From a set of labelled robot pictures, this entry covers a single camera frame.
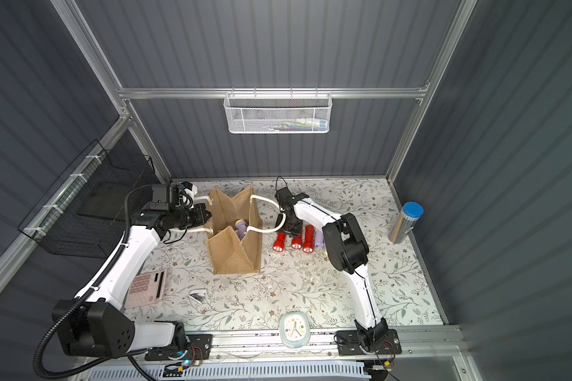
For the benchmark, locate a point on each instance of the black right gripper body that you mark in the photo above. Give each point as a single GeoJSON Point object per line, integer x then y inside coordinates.
{"type": "Point", "coordinates": [290, 222]}

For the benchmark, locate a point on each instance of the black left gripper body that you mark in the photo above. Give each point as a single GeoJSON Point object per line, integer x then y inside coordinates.
{"type": "Point", "coordinates": [199, 214]}

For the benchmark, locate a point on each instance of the brown burlap tote bag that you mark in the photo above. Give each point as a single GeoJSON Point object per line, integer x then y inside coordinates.
{"type": "Point", "coordinates": [229, 255]}

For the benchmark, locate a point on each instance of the red flashlight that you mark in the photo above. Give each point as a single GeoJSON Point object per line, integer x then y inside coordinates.
{"type": "Point", "coordinates": [297, 242]}
{"type": "Point", "coordinates": [309, 239]}
{"type": "Point", "coordinates": [278, 245]}

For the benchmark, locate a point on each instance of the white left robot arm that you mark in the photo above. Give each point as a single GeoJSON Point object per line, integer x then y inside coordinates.
{"type": "Point", "coordinates": [92, 324]}

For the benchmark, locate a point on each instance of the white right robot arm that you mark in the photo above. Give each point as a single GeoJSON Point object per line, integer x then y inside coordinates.
{"type": "Point", "coordinates": [347, 250]}

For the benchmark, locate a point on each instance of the purple flashlight upper row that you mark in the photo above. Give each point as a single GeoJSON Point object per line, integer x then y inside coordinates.
{"type": "Point", "coordinates": [319, 240]}

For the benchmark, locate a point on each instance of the floral table mat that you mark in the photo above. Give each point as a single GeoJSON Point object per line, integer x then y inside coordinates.
{"type": "Point", "coordinates": [293, 280]}

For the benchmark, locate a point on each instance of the markers in white basket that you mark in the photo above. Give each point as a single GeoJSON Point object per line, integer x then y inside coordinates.
{"type": "Point", "coordinates": [307, 124]}

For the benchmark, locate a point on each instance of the mint green alarm clock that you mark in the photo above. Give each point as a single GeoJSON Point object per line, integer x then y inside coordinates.
{"type": "Point", "coordinates": [294, 330]}

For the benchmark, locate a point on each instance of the steel bottle blue cap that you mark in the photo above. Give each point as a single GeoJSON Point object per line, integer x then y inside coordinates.
{"type": "Point", "coordinates": [409, 215]}

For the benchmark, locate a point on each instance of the white vented strip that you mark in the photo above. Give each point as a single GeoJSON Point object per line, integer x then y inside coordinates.
{"type": "Point", "coordinates": [269, 370]}

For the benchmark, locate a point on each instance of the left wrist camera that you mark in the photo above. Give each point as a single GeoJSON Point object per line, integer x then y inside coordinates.
{"type": "Point", "coordinates": [188, 191]}

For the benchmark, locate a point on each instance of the black wire basket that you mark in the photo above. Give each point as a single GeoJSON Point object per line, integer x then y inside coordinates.
{"type": "Point", "coordinates": [84, 217]}

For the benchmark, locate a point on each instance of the white wire mesh basket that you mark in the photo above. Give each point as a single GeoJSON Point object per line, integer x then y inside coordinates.
{"type": "Point", "coordinates": [250, 114]}

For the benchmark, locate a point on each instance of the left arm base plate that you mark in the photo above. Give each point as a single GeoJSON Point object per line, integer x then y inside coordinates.
{"type": "Point", "coordinates": [196, 347]}

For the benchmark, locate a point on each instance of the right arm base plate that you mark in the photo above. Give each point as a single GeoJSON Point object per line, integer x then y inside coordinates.
{"type": "Point", "coordinates": [353, 343]}

